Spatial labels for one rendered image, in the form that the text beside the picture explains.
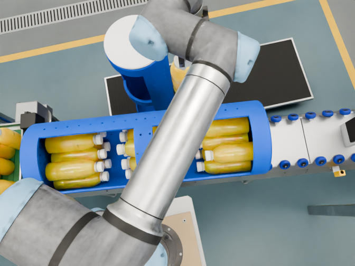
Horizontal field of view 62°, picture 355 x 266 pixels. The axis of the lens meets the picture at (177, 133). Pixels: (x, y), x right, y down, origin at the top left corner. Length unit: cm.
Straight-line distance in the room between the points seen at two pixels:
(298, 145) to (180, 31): 99
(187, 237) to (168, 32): 72
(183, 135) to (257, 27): 234
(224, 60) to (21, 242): 39
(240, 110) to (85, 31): 200
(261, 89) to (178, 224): 148
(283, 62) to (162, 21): 197
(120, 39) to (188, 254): 95
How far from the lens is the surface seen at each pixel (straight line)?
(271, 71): 238
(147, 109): 220
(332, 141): 145
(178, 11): 53
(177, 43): 51
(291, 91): 235
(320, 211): 217
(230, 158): 110
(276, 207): 229
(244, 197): 225
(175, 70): 88
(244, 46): 50
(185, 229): 105
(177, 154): 44
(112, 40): 144
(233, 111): 107
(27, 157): 114
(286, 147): 138
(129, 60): 137
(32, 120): 145
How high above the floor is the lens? 221
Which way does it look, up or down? 75 degrees down
